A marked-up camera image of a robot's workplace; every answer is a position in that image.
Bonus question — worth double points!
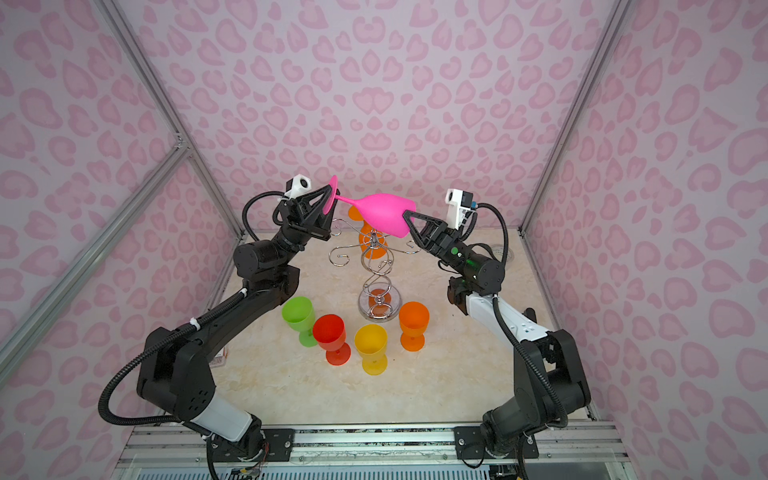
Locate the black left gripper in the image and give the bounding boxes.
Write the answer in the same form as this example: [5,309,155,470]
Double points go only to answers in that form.
[269,194,336,274]

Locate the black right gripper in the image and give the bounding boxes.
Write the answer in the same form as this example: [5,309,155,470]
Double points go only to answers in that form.
[405,219,484,279]

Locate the magenta plastic wine glass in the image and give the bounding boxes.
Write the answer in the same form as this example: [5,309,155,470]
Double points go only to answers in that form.
[322,175,417,238]

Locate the orange plastic wine glass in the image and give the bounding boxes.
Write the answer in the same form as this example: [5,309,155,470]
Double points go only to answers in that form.
[348,206,388,260]
[399,301,430,352]

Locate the green plastic wine glass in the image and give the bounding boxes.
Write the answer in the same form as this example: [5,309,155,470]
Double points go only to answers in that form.
[281,296,317,348]

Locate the red plastic wine glass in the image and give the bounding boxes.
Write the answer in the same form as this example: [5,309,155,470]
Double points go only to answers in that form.
[312,314,351,366]

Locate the yellow plastic wine glass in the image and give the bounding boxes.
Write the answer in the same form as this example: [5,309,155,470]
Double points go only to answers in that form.
[354,324,388,376]

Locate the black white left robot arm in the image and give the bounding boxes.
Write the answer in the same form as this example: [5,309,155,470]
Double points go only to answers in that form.
[97,182,337,458]

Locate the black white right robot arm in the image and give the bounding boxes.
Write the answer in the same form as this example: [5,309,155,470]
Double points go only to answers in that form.
[402,210,591,466]

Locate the small red white packet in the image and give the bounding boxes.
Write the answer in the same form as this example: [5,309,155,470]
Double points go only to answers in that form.
[210,348,228,368]

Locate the chrome wire wine glass rack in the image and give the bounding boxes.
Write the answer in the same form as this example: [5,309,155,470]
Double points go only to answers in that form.
[328,218,420,324]

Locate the aluminium corner frame post left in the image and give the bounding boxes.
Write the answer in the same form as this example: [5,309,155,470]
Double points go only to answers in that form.
[94,0,244,238]

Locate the aluminium corner frame post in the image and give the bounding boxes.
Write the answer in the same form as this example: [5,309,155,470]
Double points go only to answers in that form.
[519,0,637,237]
[94,0,244,238]

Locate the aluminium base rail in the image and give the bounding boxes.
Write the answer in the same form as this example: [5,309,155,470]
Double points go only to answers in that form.
[111,420,637,479]

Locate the aluminium corner frame post right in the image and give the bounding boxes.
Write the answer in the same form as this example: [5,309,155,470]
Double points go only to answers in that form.
[519,0,637,237]

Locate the aluminium diagonal frame bar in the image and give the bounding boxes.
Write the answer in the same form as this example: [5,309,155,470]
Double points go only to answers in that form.
[1,141,189,385]

